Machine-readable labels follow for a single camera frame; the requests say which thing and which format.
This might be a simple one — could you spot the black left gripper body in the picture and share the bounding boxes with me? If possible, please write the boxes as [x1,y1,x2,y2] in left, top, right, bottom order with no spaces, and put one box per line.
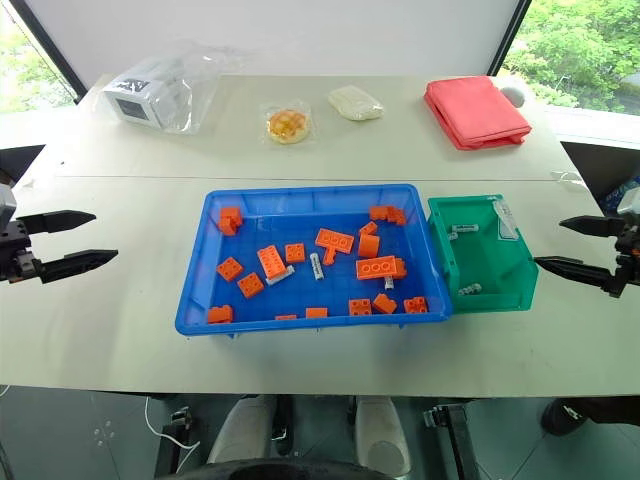
[0,219,44,286]

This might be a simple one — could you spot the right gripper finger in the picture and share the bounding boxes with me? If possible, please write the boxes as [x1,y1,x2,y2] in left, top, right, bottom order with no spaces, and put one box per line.
[533,255,621,298]
[558,214,626,239]

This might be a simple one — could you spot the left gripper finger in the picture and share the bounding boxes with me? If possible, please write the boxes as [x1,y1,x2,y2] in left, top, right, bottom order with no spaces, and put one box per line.
[33,248,120,285]
[17,209,98,237]

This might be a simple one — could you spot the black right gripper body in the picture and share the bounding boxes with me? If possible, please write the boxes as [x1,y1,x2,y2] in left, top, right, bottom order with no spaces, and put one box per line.
[607,217,640,301]

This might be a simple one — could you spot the clear label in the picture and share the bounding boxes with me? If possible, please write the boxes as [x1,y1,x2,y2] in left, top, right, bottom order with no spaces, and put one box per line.
[491,198,520,242]

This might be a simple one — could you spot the green plastic bin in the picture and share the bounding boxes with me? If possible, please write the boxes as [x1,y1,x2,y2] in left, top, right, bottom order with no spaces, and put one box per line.
[425,193,541,313]

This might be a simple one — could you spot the white box with black print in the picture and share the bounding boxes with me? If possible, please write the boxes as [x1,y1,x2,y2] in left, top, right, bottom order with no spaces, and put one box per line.
[102,55,197,132]

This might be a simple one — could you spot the blue labelled plastic bottle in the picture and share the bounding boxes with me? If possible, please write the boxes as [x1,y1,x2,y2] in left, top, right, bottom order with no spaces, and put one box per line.
[601,173,640,212]

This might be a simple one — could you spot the clear plastic scrap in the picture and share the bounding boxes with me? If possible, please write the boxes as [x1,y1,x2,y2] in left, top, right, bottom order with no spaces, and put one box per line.
[549,169,587,192]

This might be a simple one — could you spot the black shoe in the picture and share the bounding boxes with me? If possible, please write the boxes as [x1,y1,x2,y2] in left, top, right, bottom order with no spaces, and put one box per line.
[540,396,640,437]

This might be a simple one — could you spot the white round object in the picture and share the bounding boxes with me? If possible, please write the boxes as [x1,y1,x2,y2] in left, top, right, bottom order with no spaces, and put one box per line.
[501,85,528,109]

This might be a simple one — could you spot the orange stacked toy block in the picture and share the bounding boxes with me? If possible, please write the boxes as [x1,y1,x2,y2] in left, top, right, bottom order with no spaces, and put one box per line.
[217,205,245,236]

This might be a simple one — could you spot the red folded cloth bag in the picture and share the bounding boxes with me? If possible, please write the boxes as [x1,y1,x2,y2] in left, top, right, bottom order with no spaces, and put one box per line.
[423,75,533,152]

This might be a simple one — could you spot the clear plastic bag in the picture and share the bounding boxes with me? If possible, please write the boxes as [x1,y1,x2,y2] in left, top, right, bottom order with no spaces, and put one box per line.
[101,41,250,136]

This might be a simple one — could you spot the orange long three-hole block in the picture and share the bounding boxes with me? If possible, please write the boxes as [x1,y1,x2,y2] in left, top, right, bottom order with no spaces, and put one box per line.
[355,255,408,283]

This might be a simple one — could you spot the white robot left leg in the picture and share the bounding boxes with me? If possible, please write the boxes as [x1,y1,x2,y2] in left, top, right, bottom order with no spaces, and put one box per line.
[206,396,275,466]

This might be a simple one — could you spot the white robot leg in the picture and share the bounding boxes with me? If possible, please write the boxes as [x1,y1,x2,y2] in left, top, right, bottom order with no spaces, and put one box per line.
[355,396,412,477]
[206,396,275,466]

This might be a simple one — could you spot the orange flat three-hole plate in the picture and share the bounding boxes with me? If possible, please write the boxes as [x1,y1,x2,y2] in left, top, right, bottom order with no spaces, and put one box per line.
[314,227,356,266]

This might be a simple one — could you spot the blue plastic tray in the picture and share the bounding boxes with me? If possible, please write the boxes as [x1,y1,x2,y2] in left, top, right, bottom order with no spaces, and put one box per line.
[174,183,456,340]

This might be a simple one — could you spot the wrapped round bread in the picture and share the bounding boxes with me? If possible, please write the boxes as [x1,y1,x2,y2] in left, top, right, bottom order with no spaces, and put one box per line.
[259,102,316,147]

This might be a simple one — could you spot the white robot right leg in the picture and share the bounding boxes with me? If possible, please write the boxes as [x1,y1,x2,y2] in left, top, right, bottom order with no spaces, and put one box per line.
[355,396,412,477]

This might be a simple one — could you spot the wrapped white food pack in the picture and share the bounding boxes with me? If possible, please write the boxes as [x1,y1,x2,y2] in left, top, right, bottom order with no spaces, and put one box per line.
[327,85,387,123]

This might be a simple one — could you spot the dark rounded robot body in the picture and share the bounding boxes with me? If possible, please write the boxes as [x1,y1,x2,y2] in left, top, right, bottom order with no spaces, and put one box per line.
[177,458,454,480]

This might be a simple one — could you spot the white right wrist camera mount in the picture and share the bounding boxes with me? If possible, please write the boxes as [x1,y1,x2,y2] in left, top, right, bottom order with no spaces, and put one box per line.
[616,187,640,220]

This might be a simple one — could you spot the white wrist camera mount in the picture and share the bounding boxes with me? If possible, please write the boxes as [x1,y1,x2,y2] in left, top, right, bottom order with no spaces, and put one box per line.
[0,181,18,227]
[616,187,640,220]

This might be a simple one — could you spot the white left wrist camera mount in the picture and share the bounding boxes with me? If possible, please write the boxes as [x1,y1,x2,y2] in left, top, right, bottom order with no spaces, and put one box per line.
[0,181,18,227]

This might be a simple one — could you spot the black window frame post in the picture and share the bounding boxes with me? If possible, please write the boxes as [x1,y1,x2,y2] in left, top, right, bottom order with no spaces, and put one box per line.
[9,0,89,105]
[486,0,534,77]

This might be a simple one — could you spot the white cable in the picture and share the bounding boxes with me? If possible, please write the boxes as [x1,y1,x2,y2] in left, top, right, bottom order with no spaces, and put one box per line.
[144,394,202,467]

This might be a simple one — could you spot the black table frame leg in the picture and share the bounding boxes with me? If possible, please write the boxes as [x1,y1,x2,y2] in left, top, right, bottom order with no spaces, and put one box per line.
[423,403,484,480]
[153,405,193,480]

